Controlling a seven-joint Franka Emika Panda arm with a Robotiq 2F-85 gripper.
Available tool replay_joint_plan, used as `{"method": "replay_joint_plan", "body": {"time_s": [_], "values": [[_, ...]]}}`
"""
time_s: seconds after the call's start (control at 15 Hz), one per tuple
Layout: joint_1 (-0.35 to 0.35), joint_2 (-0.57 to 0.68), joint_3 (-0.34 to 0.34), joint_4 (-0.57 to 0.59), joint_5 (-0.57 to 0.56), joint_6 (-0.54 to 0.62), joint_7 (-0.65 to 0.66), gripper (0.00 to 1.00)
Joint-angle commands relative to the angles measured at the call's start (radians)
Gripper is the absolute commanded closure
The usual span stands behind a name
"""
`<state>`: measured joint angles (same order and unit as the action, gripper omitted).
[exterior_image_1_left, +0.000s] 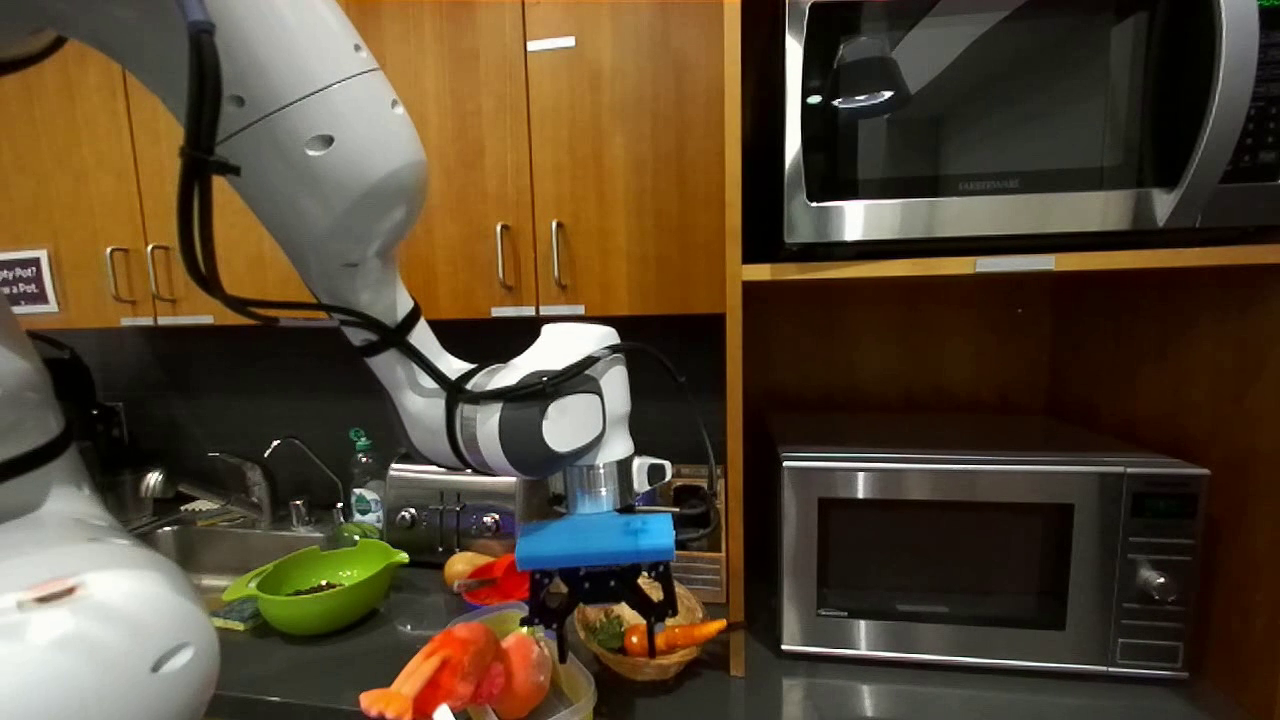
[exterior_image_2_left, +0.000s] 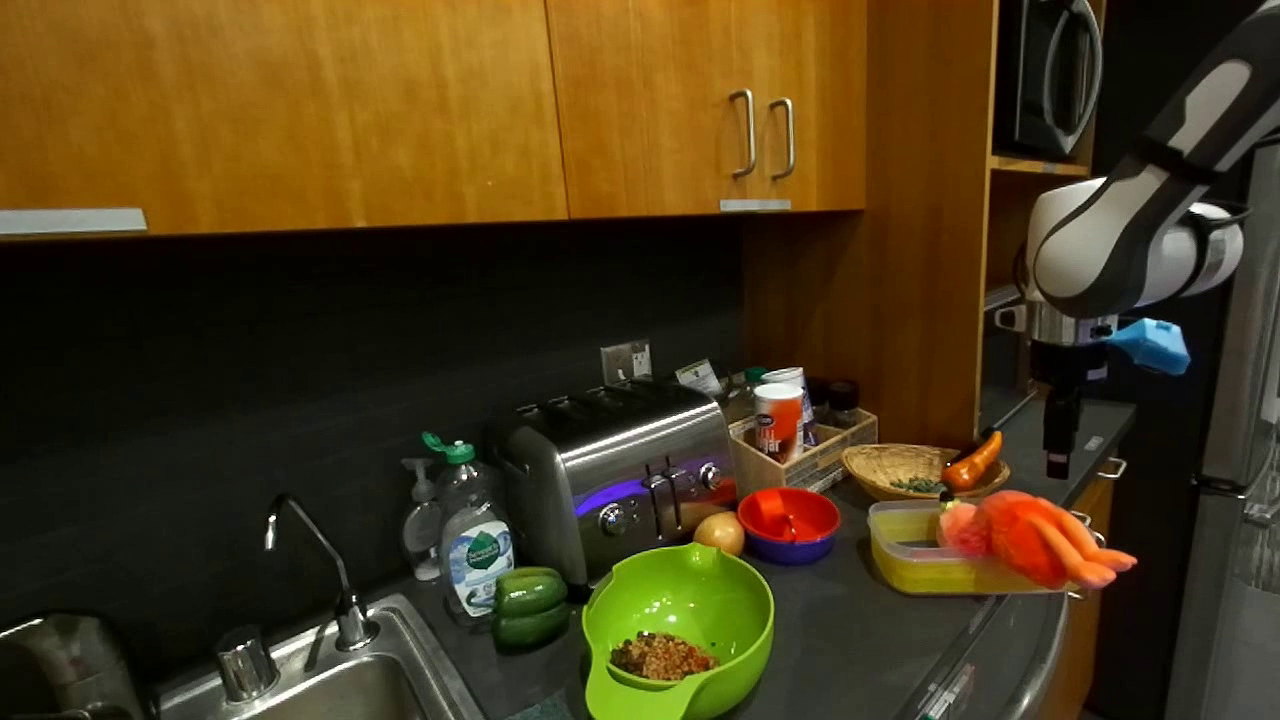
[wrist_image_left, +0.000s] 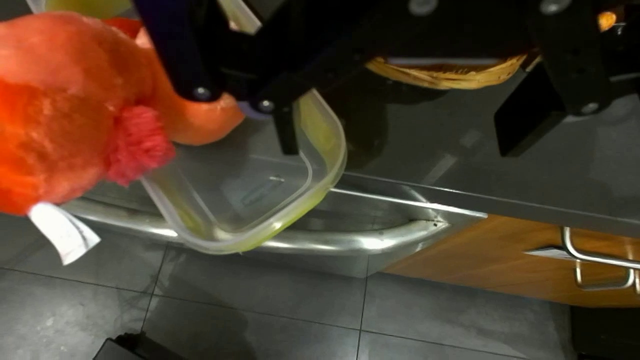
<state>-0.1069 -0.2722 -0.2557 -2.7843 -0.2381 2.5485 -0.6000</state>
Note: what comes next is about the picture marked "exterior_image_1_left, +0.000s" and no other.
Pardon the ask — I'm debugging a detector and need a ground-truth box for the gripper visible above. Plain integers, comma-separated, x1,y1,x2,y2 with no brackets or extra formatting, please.
521,564,682,664

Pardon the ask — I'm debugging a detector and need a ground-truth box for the wicker basket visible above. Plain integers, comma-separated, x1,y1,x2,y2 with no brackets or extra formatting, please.
574,578,708,683

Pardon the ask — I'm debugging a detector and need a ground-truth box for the clear plastic container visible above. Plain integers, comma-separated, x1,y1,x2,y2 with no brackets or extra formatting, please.
438,601,599,720

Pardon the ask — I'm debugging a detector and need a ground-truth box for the toy carrot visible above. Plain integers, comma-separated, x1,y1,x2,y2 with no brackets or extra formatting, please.
621,617,730,659

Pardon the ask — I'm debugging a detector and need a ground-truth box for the orange red toy fruit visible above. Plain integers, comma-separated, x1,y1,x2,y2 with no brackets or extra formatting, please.
488,629,554,720

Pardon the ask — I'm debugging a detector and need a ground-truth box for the red toy bowl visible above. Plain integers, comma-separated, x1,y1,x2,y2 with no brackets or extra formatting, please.
459,554,532,608

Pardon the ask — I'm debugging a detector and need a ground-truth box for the yellow toy fruit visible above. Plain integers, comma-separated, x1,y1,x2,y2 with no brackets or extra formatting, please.
443,550,497,592

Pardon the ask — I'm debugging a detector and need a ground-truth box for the orange toy bunch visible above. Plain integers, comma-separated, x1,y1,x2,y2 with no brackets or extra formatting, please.
358,621,507,720

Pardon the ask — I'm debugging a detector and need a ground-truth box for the steel toaster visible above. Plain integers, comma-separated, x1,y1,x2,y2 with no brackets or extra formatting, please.
384,461,523,564

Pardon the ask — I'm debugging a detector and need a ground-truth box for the clear soap bottle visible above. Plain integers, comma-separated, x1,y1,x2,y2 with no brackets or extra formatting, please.
347,427,388,533

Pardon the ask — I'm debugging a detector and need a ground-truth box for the green colander bowl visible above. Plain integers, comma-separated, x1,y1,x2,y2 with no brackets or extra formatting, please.
221,538,410,638

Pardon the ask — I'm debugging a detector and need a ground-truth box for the curved chrome spout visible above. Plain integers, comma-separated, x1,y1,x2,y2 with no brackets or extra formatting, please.
262,436,347,528

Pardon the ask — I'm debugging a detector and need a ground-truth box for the small microwave door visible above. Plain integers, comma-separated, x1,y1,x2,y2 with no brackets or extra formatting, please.
781,461,1127,670

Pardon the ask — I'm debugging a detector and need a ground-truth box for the yellow green sponge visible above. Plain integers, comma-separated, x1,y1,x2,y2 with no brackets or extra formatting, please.
209,597,264,632

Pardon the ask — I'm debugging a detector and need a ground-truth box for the chrome tap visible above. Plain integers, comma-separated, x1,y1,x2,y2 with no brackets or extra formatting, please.
138,452,277,532

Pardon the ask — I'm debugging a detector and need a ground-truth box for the small steel microwave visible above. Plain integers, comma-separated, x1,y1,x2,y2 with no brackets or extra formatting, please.
777,447,1212,682

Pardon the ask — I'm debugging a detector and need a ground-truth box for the steel sink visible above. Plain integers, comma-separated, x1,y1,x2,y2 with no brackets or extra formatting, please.
138,524,333,603

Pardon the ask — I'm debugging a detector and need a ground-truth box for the wooden cabinet door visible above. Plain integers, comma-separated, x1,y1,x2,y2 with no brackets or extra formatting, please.
524,0,727,318
338,0,539,320
124,68,323,325
0,38,153,330

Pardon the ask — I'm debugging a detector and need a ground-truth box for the wooden shelf cabinet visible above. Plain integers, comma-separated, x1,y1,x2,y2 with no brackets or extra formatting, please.
724,0,1280,720

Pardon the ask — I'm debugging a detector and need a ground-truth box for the microwave knob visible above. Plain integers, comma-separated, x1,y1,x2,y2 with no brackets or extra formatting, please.
1136,564,1182,605

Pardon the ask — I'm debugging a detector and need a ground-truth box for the large steel microwave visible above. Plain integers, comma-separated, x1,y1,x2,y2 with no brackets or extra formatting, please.
784,0,1280,247

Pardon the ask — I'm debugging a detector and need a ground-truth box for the large microwave door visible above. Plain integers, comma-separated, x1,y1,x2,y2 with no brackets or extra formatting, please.
784,0,1260,246

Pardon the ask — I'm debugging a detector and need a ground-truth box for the black coffee maker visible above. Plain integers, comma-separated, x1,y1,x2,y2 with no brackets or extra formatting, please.
28,333,128,473

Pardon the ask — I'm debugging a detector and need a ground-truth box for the dark printed sign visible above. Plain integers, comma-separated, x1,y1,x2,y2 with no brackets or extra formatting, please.
0,247,60,315

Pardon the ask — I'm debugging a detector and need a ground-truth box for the wooden wall cabinet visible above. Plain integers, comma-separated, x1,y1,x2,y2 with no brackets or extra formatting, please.
0,0,729,332

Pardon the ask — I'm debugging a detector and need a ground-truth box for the large microwave door handle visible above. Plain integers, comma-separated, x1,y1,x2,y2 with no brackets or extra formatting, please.
1163,0,1260,230

